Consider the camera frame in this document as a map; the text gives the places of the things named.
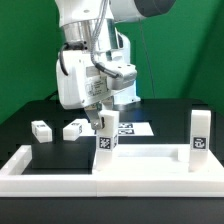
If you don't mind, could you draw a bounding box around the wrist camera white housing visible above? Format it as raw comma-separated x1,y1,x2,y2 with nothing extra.
107,63,137,90

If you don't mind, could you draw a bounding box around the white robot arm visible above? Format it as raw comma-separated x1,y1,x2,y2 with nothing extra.
55,0,176,130

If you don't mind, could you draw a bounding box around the white U-shaped frame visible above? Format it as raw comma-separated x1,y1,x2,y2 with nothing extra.
0,146,99,197

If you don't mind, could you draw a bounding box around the marker tag sheet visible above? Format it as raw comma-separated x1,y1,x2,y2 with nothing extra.
118,122,154,136

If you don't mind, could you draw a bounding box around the white desk top tray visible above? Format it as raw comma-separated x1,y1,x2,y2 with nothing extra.
93,144,224,198

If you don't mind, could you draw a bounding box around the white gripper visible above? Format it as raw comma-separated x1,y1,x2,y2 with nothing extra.
56,50,115,130

